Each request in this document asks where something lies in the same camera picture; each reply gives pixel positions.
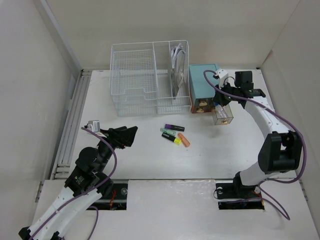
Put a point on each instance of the teal wooden drawer box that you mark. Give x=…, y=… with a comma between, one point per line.
x=201, y=92

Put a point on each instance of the orange highlighter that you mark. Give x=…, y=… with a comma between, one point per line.
x=183, y=139

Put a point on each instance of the white wire desk organizer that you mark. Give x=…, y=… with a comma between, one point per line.
x=140, y=79

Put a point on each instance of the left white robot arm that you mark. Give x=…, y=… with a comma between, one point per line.
x=89, y=181

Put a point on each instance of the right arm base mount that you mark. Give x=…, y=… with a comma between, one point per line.
x=233, y=198

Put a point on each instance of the aluminium rail frame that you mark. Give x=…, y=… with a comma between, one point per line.
x=62, y=158

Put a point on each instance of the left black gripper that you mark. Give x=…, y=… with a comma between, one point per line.
x=121, y=136

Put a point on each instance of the purple highlighter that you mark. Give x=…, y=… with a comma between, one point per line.
x=175, y=127

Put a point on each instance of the green highlighter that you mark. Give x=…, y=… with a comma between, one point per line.
x=168, y=131

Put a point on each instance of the clear blue-cap bottle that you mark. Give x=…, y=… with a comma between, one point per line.
x=220, y=111

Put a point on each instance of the yellow highlighter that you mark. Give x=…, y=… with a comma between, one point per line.
x=171, y=138

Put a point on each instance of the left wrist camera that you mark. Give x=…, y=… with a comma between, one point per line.
x=93, y=125

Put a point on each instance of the grey setup guide booklet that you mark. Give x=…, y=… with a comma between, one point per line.
x=177, y=72

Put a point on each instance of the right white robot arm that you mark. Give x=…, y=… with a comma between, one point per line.
x=282, y=146

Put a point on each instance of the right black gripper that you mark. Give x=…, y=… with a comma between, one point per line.
x=219, y=99

